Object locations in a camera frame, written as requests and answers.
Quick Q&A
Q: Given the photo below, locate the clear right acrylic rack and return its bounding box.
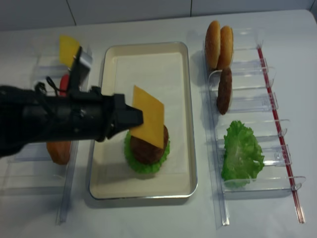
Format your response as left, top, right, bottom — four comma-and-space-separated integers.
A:
190, 28, 306, 227

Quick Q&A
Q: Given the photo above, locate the black camera cable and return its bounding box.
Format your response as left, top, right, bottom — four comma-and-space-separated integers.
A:
34, 76, 65, 97

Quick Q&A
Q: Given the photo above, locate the clear acrylic rack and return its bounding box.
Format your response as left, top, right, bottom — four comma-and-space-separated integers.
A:
190, 28, 306, 227
0, 45, 93, 226

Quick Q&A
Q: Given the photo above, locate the rear bun half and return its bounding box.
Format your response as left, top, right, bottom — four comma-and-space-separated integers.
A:
217, 25, 233, 69

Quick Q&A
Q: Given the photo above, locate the red tomato slice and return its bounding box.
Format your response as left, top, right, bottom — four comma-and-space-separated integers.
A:
59, 74, 69, 97

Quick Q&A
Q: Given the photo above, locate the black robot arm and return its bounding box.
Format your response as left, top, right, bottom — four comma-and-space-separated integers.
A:
0, 86, 143, 157

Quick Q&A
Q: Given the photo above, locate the upright meat patty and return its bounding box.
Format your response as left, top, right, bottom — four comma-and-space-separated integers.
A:
216, 67, 232, 115

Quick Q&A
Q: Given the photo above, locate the clear left acrylic rack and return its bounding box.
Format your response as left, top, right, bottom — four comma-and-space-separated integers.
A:
0, 45, 93, 226

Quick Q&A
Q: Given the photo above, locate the lettuce leaf in rack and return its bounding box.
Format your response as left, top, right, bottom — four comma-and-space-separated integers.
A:
221, 120, 264, 188

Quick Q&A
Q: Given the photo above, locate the cream metal tray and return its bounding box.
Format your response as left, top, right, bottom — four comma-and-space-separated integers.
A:
89, 42, 198, 200

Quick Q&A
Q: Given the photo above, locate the orange cheese slice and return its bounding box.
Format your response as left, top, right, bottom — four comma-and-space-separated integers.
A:
130, 86, 164, 149

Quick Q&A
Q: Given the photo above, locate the bun half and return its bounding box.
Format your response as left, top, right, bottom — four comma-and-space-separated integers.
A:
217, 25, 233, 69
205, 20, 220, 69

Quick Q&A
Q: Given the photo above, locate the front bun half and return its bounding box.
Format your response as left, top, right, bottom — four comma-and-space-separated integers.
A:
205, 20, 220, 69

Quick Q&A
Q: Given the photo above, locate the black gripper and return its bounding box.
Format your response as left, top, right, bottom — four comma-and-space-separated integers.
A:
97, 94, 144, 142

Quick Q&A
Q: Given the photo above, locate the meat patty on tray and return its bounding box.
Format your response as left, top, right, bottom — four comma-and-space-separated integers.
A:
130, 125, 169, 165

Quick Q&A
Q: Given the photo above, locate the white paper tray liner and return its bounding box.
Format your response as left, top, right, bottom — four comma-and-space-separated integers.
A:
103, 48, 188, 175

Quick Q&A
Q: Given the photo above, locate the lettuce leaf on tray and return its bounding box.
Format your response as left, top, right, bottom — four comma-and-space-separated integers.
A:
124, 131, 170, 174

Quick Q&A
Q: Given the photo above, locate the brown bun in left rack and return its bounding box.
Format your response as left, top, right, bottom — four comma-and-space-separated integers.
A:
46, 141, 71, 165

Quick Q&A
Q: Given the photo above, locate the yellow cheese slice in rack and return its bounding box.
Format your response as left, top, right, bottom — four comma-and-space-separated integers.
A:
59, 35, 80, 68

